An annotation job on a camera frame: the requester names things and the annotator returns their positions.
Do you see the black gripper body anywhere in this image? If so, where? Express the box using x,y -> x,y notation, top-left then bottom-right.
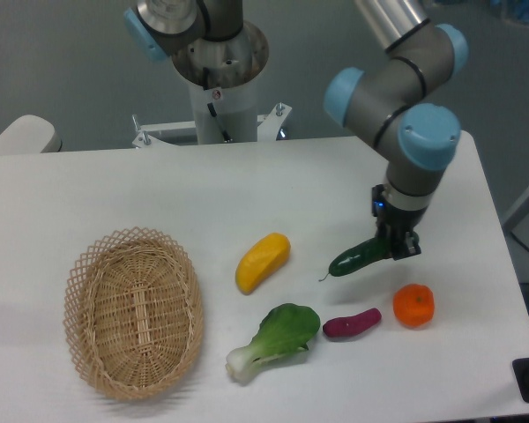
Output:
376,204 -> 426,242

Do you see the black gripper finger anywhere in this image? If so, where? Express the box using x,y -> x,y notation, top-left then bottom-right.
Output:
391,231 -> 421,260
376,228 -> 392,259

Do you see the dark green cucumber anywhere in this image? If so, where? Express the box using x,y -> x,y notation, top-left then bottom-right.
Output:
319,232 -> 421,283

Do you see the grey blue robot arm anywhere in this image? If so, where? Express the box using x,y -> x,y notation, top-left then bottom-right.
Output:
124,1 -> 468,260

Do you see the orange tangerine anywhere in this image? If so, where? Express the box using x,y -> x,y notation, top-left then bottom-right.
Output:
392,284 -> 436,328

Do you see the purple sweet potato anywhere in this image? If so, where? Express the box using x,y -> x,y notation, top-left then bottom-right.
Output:
323,308 -> 382,338

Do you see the yellow mango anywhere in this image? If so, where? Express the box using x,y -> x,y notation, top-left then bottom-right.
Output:
235,233 -> 291,294

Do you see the green bok choy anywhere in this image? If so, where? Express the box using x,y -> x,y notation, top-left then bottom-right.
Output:
225,303 -> 320,383

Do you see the woven wicker basket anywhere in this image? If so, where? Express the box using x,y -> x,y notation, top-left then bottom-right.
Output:
63,227 -> 204,401

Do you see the white chair armrest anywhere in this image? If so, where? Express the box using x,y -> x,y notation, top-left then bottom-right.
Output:
0,115 -> 63,156

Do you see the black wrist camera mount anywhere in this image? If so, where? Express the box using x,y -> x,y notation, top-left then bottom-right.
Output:
371,184 -> 386,219

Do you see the white pedestal base frame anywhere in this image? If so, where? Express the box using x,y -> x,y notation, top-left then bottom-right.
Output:
131,102 -> 293,149

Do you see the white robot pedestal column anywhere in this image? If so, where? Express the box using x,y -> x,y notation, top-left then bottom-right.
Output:
172,21 -> 269,145

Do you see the black pedestal cable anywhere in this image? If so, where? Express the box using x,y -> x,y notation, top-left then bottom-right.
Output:
201,65 -> 235,145

